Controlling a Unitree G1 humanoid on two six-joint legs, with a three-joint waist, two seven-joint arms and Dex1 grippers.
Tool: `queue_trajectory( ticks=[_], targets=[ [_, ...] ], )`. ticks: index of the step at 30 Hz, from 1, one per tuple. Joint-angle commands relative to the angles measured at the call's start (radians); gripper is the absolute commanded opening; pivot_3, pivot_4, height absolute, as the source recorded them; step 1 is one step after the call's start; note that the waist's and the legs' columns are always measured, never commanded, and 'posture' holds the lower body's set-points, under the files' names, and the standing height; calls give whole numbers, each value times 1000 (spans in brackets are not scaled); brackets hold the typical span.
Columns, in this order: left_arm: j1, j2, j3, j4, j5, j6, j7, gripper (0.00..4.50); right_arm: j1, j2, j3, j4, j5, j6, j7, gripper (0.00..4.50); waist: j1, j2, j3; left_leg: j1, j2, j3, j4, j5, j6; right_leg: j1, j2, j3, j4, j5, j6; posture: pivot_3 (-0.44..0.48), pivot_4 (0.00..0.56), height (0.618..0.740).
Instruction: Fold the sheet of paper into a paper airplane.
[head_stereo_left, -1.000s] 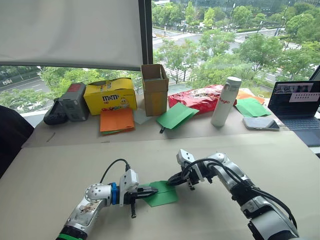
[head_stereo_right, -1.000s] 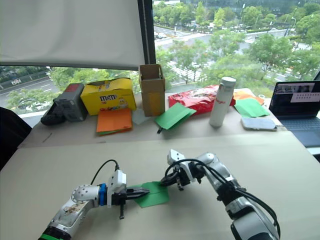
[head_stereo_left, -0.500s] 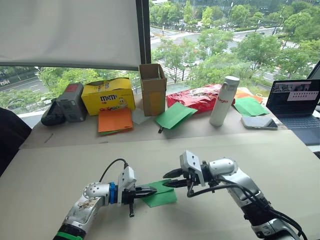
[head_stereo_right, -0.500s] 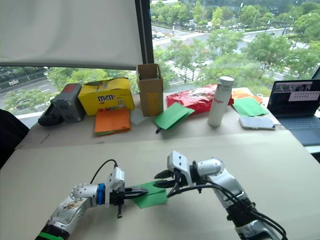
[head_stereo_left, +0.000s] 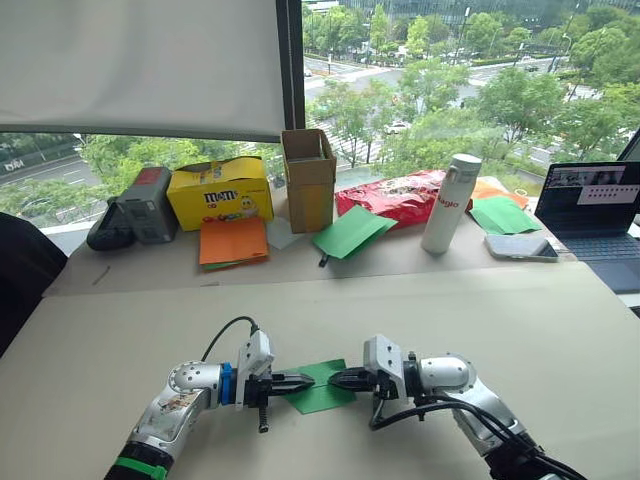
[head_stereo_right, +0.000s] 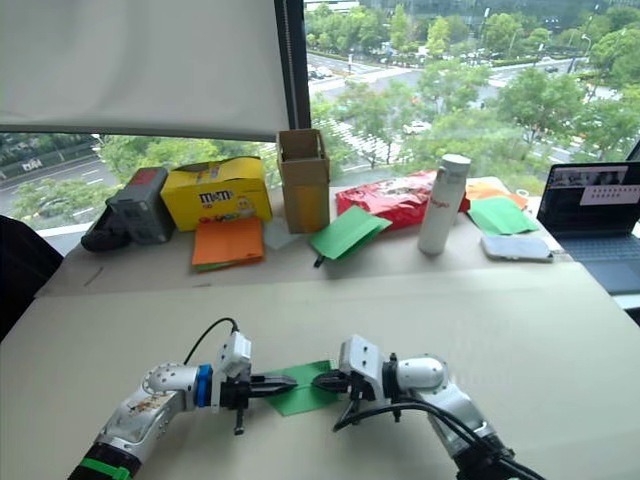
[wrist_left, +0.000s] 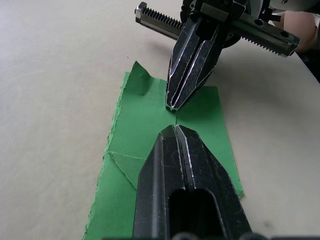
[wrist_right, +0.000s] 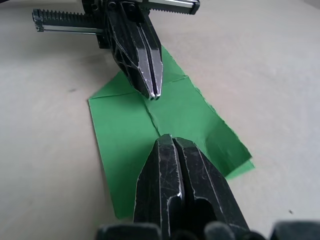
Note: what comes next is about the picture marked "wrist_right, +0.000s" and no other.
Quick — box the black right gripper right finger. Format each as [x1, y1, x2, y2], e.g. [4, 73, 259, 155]
[174, 136, 251, 236]

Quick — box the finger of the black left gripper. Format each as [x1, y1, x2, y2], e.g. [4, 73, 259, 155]
[121, 0, 165, 101]
[106, 0, 157, 101]

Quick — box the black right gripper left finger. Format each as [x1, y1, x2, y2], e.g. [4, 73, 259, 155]
[133, 133, 186, 240]

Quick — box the green paper sheet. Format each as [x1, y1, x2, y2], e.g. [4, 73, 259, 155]
[87, 44, 256, 221]

